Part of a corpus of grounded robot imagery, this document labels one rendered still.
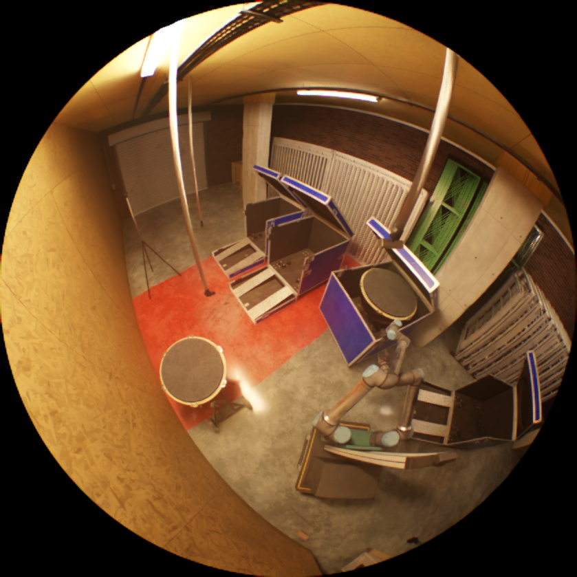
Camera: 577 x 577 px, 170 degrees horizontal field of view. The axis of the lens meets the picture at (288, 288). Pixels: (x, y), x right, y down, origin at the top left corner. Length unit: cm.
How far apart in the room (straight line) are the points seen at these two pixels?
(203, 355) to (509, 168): 371
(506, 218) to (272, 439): 370
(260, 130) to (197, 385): 461
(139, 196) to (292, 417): 725
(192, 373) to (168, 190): 645
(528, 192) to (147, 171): 829
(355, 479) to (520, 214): 305
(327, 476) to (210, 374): 139
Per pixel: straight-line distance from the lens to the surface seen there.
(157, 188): 740
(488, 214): 263
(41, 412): 115
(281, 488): 273
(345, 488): 197
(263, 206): 413
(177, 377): 201
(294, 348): 283
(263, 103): 471
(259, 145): 472
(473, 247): 270
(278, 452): 261
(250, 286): 332
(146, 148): 714
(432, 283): 180
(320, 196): 235
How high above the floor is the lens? 258
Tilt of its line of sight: 49 degrees down
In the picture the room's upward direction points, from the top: 9 degrees clockwise
